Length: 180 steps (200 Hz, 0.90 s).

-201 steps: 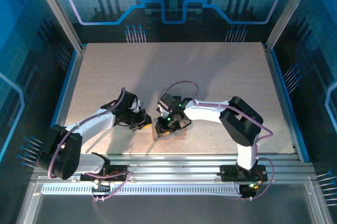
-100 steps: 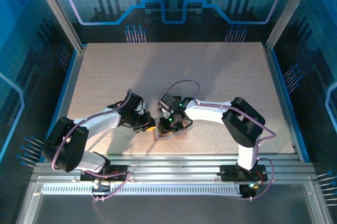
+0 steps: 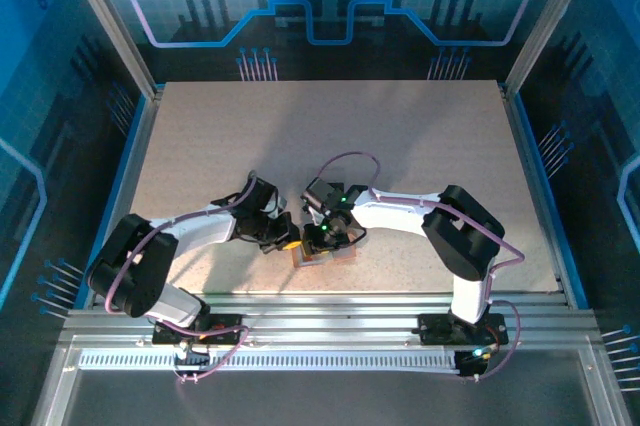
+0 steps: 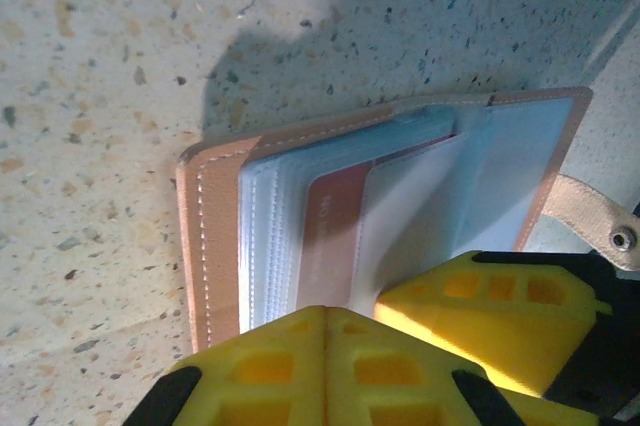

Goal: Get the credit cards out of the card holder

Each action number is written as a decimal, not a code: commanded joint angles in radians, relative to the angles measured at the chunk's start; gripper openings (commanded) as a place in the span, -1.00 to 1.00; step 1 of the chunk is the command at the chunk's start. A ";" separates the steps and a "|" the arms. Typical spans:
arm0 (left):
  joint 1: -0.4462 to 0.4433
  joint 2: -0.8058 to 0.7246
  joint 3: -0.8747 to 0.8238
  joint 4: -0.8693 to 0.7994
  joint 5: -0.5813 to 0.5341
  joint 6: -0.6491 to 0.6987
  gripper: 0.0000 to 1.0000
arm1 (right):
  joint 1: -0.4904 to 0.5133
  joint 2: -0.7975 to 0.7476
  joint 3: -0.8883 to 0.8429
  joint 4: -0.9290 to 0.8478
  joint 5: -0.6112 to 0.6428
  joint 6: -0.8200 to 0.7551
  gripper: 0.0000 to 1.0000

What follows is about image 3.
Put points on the brown leather card holder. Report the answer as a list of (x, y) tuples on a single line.
[(347, 256)]

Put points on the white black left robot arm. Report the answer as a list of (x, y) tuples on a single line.
[(200, 228)]

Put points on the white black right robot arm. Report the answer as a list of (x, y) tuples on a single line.
[(395, 211)]

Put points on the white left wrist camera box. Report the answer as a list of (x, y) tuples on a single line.
[(277, 203)]

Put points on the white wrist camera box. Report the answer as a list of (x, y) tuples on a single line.
[(277, 203), (312, 216)]

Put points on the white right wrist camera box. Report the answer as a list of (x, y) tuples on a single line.
[(312, 216)]

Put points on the aluminium front frame rail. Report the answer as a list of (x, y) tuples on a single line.
[(325, 318)]

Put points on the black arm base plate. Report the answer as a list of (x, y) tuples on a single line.
[(435, 331), (232, 332)]

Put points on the aluminium side rail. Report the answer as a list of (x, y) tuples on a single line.
[(533, 171), (129, 171)]

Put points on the aluminium frame post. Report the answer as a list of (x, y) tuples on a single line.
[(116, 31), (542, 31)]

